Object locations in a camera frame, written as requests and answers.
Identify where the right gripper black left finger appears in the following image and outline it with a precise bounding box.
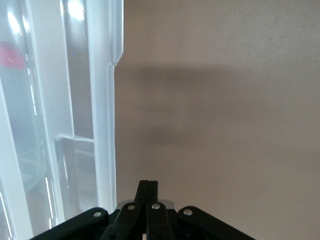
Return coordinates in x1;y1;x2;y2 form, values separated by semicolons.
29;179;150;240

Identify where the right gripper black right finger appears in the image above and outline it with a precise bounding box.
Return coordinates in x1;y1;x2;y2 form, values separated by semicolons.
146;179;256;240

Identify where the clear plastic storage box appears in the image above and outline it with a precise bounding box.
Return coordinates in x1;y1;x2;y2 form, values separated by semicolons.
0;0;125;240

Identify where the red toy block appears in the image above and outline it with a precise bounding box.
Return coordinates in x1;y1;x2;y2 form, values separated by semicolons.
0;42;26;71

